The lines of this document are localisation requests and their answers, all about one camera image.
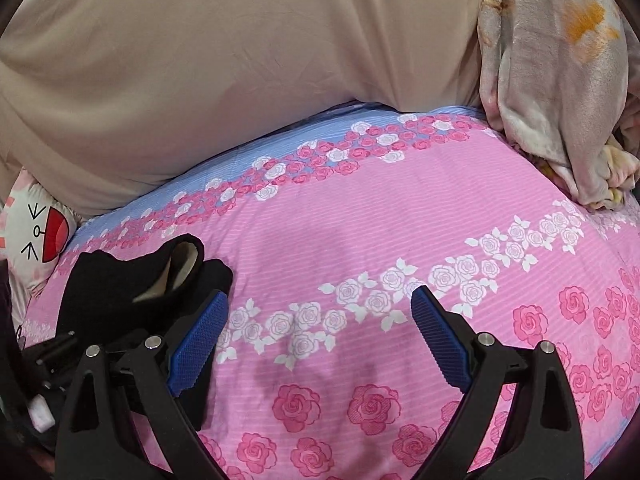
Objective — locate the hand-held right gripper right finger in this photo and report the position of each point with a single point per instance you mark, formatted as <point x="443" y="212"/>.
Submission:
<point x="440" y="335"/>

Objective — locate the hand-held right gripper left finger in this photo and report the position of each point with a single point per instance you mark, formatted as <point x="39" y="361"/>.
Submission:
<point x="197" y="342"/>

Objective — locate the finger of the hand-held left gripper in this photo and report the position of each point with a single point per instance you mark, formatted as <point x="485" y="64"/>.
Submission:
<point x="55" y="347"/>

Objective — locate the black pants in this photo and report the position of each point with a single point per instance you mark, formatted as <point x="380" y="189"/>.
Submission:
<point x="115" y="285"/>

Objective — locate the pink rose print bed sheet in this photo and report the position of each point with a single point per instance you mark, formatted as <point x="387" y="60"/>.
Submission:
<point x="380" y="240"/>

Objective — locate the cartoon face pillow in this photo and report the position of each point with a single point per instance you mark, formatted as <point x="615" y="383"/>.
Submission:
<point x="35" y="230"/>

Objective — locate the large beige cloth cover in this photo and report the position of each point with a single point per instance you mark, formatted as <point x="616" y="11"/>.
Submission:
<point x="225" y="70"/>

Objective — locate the pale floral fleece blanket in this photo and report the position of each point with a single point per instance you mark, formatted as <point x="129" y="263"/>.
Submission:
<point x="560" y="70"/>

